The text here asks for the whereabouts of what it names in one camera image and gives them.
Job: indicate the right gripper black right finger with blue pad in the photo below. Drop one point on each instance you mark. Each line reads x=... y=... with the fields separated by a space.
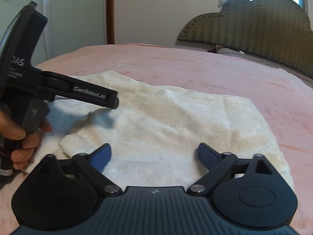
x=229 y=175

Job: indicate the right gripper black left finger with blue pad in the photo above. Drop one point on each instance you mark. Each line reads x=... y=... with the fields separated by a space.
x=85 y=167

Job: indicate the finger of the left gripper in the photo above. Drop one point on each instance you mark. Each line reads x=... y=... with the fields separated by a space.
x=87 y=92

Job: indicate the cream white fleece pants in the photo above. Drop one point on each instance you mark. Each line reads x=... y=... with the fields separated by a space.
x=155 y=131

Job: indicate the person's left hand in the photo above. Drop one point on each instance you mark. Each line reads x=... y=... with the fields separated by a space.
x=10 y=130

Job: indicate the white wardrobe with flower decals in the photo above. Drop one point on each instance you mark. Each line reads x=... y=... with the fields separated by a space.
x=72 y=24

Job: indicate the pink bed blanket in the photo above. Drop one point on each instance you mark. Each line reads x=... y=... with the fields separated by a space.
x=283 y=99

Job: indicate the olive green padded headboard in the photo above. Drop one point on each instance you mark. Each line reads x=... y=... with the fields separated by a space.
x=279 y=30

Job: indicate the brown wooden door frame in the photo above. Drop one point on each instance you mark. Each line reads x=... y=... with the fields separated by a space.
x=110 y=22

